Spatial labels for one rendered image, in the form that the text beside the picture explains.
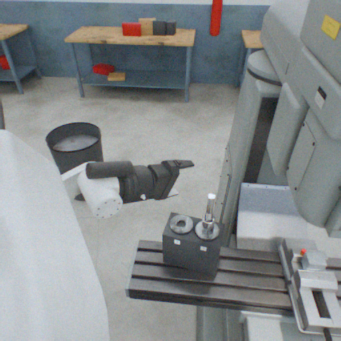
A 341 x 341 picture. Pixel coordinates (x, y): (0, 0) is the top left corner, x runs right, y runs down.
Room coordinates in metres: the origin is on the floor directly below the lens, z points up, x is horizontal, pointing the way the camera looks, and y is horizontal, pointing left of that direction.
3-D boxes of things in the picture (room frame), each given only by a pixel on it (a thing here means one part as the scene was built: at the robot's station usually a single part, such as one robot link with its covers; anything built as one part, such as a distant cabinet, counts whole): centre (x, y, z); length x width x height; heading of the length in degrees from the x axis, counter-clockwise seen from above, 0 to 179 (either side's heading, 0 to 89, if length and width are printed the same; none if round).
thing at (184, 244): (0.67, -0.09, 1.02); 0.22 x 0.12 x 0.20; 73
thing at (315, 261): (0.58, -0.53, 1.03); 0.06 x 0.05 x 0.06; 85
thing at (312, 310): (0.55, -0.52, 0.97); 0.35 x 0.15 x 0.11; 175
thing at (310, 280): (0.52, -0.52, 1.01); 0.12 x 0.06 x 0.04; 85
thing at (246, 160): (1.20, -0.52, 0.78); 0.50 x 0.46 x 1.56; 174
